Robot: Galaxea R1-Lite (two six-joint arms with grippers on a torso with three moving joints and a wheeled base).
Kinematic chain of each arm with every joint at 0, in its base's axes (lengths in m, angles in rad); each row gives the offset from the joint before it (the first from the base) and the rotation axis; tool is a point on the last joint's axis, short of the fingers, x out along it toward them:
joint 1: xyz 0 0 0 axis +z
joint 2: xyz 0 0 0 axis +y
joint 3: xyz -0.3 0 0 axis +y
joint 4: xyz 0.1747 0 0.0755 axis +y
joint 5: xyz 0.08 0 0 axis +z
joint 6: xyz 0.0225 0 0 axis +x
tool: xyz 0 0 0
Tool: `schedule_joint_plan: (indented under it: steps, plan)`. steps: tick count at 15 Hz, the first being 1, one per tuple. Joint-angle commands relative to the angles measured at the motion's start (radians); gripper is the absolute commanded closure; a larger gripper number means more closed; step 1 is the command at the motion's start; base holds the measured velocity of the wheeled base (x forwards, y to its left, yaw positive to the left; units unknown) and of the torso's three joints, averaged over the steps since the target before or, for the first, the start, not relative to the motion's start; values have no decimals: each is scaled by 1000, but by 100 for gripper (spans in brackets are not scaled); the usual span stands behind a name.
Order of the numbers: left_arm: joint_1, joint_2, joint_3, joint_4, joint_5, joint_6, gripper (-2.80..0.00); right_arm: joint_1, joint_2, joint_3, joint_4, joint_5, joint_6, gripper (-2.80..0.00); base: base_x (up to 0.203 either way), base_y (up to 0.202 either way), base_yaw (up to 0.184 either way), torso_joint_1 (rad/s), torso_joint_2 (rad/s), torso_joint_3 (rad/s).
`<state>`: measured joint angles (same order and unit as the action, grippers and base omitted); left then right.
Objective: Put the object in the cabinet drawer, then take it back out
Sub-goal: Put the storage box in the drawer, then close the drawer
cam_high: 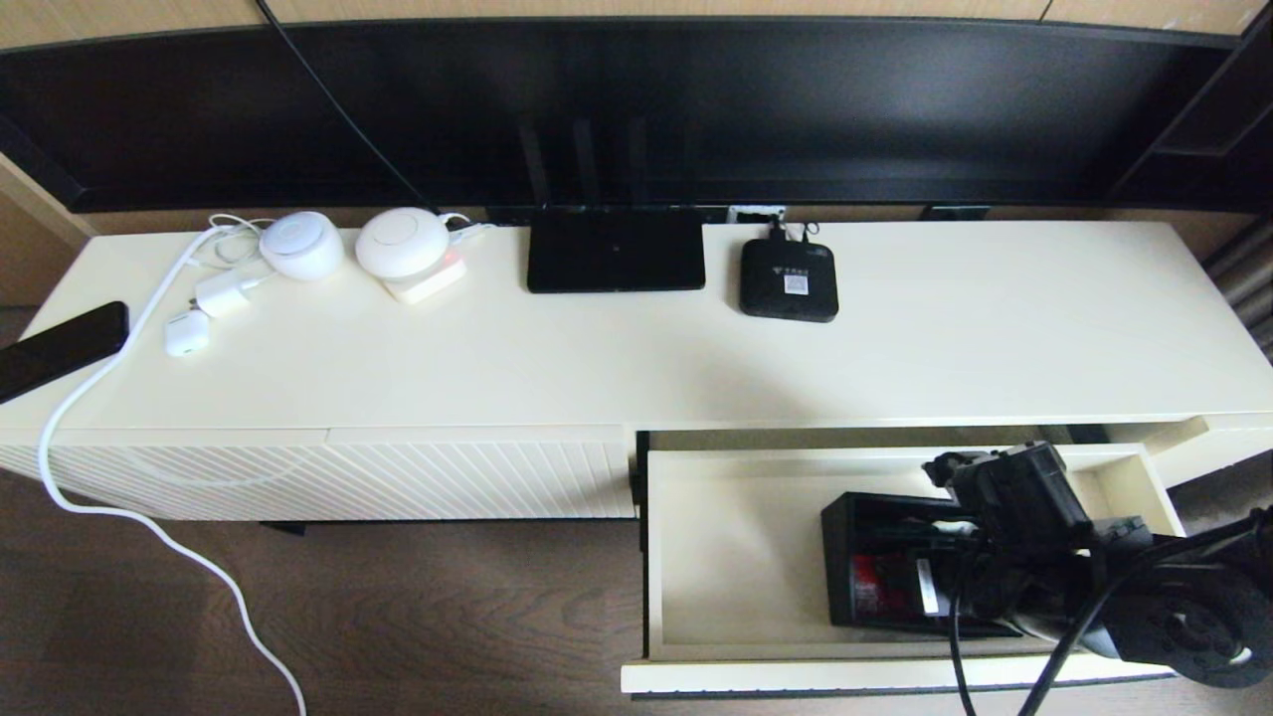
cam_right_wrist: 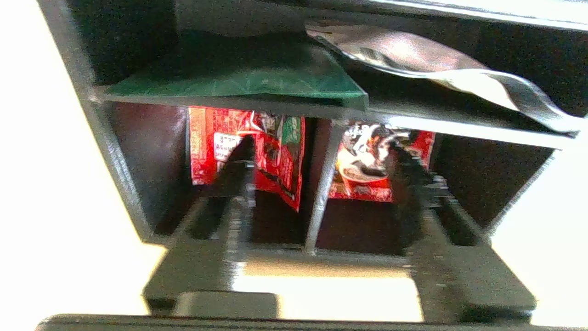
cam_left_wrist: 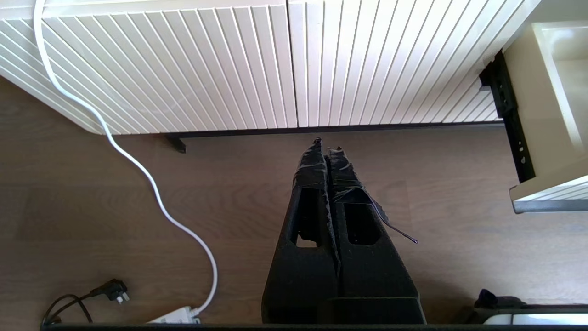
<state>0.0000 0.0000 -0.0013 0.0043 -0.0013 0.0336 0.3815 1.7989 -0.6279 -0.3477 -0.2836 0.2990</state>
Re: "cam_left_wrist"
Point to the cream tv cabinet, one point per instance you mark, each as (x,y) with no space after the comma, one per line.
(183,3)

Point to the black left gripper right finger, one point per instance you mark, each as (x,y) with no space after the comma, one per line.
(372,276)

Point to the white power strip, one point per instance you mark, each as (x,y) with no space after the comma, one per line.
(177,316)

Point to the black drawer slide rail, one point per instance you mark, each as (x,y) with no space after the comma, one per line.
(517,138)

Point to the grey black robot base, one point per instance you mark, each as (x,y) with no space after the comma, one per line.
(500,303)

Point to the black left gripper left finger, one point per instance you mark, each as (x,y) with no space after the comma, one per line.
(303,266)

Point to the cream ribbed rounded front panel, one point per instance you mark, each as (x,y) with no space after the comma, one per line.
(183,69)

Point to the cream ribbed drawer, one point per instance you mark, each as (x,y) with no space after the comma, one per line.
(537,101)

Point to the cream ribbed flat front panel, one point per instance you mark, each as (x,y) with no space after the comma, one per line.
(367,64)

